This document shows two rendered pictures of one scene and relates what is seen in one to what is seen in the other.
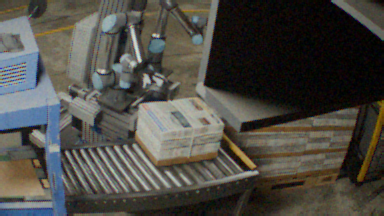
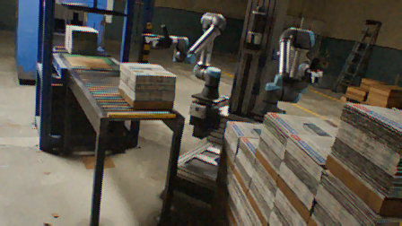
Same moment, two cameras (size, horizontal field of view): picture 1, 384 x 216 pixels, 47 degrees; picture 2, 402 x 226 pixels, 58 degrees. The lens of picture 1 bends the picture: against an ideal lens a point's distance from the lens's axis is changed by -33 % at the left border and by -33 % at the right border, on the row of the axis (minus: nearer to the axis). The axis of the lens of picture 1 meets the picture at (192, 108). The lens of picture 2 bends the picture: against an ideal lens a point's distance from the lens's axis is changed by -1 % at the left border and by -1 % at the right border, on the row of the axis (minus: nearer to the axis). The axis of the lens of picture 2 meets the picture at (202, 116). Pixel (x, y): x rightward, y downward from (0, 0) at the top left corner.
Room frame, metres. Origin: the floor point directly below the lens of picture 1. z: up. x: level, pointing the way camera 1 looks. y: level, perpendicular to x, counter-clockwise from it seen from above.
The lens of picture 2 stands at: (3.61, -2.38, 1.50)
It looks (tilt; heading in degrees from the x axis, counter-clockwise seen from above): 17 degrees down; 94
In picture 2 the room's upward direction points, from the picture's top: 10 degrees clockwise
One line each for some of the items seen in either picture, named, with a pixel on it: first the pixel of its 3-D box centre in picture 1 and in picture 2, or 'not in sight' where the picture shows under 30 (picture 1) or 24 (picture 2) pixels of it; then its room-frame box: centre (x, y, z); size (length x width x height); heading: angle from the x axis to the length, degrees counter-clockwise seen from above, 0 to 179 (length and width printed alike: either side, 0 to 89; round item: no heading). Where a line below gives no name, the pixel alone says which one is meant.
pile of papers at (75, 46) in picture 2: not in sight; (81, 39); (1.86, 1.57, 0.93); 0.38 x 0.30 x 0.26; 124
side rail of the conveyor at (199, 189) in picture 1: (153, 199); (83, 95); (2.54, 0.11, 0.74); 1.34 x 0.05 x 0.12; 124
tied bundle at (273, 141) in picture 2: not in sight; (307, 150); (4.01, -0.75, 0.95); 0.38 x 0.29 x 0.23; 18
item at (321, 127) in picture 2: not in sight; (314, 126); (4.02, -0.75, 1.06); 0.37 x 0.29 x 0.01; 18
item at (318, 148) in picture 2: not in sight; (345, 152); (4.08, -1.04, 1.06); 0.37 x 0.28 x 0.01; 18
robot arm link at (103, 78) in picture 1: (107, 50); (207, 47); (3.36, 0.58, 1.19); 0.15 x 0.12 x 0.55; 134
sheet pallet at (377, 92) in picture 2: not in sight; (377, 96); (6.77, 5.70, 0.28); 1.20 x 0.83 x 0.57; 124
